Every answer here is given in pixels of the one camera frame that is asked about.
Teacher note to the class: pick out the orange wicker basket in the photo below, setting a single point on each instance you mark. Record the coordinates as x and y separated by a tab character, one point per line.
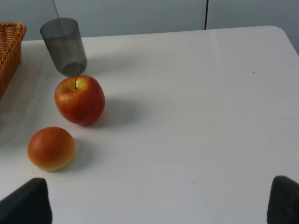
11	36

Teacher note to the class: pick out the grey mesh cup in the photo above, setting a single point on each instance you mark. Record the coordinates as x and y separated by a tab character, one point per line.
64	44

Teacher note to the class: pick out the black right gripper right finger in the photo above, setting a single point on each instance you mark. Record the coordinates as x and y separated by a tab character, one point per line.
283	206

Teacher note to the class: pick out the red apple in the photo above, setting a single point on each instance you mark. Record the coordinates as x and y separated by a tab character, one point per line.
80	99

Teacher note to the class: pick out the brown bread bun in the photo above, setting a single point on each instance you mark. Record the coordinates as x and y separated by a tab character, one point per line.
51	149

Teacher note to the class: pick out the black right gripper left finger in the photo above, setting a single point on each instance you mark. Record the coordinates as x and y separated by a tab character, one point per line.
29	204

